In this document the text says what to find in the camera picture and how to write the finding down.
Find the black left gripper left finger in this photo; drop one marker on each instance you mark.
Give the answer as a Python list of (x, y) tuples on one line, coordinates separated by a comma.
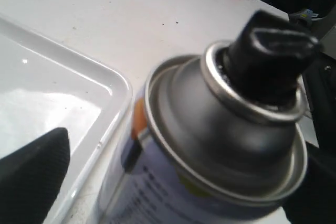
[(31, 177)]

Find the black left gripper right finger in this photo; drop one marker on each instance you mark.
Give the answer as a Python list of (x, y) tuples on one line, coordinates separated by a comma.
[(314, 200)]

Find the white spray paint can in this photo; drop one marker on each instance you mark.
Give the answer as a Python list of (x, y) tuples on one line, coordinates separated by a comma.
[(214, 137)]

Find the white plastic tray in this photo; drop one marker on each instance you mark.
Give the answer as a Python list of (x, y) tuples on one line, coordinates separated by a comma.
[(45, 85)]

